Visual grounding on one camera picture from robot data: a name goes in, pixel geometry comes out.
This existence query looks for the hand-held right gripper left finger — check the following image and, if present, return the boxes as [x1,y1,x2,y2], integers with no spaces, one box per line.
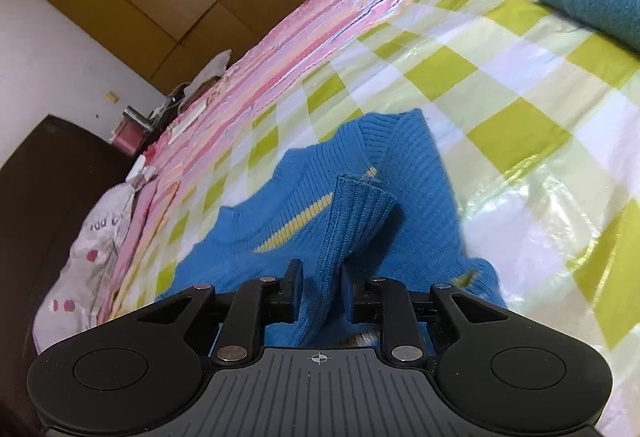
[132,259,304,365]

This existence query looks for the small white cloth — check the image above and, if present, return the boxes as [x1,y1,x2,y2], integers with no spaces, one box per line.
[132,154,156,182]

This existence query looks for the green white checkered sheet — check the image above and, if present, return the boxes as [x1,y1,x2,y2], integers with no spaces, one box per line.
[107,0,640,437]

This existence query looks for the metal thermos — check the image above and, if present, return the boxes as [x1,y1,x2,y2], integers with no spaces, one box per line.
[125,106,153,130]

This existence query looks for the dark brown headboard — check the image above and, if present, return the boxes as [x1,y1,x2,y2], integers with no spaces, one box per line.
[0,114,136,437]

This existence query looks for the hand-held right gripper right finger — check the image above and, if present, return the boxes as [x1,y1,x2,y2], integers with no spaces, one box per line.
[341,263,511,364]

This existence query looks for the pink striped blanket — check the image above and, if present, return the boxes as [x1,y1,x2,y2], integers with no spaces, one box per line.
[97,0,551,323]

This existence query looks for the white pillow with pink dots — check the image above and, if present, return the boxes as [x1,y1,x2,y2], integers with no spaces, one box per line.
[32,182,138,353]

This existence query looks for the pink storage box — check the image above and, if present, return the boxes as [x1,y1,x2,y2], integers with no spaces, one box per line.
[112,117,143,152]

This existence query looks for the blue knit sweater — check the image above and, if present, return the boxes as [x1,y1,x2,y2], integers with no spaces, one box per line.
[155,108,508,350]

